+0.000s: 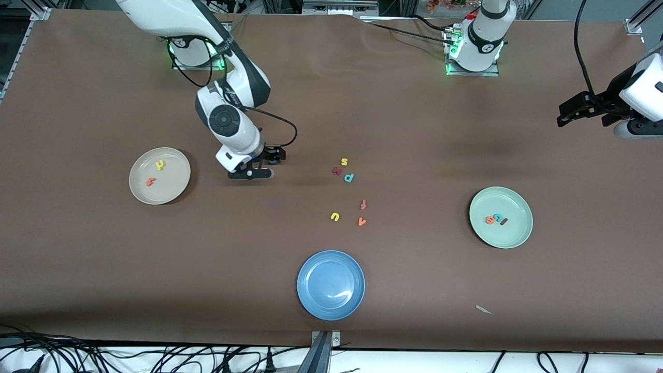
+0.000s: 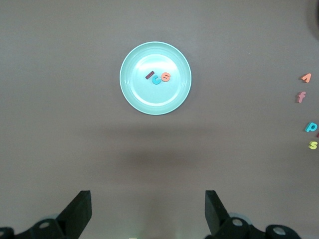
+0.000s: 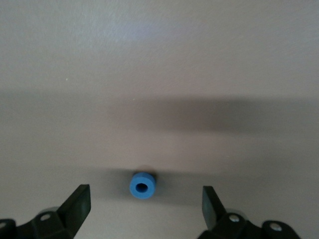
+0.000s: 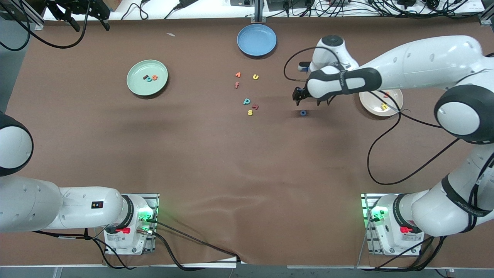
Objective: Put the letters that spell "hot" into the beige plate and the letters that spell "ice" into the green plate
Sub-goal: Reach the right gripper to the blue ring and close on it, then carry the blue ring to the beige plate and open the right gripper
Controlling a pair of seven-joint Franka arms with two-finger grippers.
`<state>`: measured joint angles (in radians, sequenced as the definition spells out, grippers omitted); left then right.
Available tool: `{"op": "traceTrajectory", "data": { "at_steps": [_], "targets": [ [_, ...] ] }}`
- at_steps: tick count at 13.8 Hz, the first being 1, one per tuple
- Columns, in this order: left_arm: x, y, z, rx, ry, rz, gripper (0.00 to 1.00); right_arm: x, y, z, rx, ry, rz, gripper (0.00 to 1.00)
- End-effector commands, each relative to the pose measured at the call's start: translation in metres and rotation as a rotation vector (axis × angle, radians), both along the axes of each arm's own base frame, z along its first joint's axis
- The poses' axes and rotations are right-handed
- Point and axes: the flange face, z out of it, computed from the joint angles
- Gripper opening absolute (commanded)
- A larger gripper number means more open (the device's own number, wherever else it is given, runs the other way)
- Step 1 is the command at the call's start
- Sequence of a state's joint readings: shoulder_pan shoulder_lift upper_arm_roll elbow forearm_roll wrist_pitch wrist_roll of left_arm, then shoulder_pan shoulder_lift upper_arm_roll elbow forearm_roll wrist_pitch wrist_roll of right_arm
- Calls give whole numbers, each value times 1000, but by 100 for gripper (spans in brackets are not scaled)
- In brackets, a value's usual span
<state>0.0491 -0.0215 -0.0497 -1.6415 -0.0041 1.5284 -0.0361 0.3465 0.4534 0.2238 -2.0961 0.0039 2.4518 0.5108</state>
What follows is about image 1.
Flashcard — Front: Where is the brown table cover sheet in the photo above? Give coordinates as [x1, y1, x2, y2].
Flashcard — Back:
[0, 9, 663, 354]

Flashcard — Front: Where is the beige round plate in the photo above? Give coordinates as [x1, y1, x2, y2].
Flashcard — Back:
[128, 147, 191, 205]

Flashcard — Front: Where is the blue round plate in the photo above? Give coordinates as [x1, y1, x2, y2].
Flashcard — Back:
[297, 250, 366, 321]

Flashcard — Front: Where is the green round plate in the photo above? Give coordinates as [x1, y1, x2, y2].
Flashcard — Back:
[469, 186, 534, 249]

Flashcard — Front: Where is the grey metal equipment panel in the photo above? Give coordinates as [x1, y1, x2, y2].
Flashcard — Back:
[302, 0, 379, 15]

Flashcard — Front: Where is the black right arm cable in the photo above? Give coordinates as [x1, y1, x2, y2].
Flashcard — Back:
[167, 36, 298, 148]

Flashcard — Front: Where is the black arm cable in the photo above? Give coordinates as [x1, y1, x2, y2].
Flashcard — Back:
[573, 0, 601, 104]
[167, 36, 298, 148]

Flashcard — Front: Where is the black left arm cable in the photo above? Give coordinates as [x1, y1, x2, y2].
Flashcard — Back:
[573, 0, 601, 104]

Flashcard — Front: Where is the aluminium frame profile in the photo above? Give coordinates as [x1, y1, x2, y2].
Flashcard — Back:
[0, 6, 52, 104]
[624, 0, 663, 35]

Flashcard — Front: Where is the metal camera mounting post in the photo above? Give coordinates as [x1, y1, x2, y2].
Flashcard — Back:
[298, 330, 342, 373]

